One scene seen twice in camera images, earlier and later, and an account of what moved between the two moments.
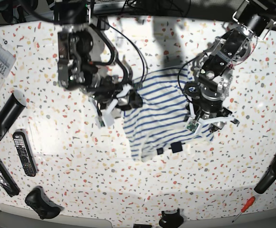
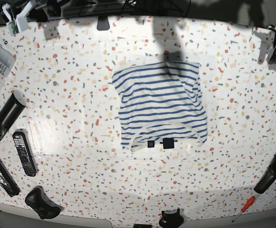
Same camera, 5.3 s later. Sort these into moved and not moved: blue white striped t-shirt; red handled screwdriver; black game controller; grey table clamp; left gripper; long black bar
Moved: left gripper; blue white striped t-shirt
Not moved: long black bar; black game controller; grey table clamp; red handled screwdriver
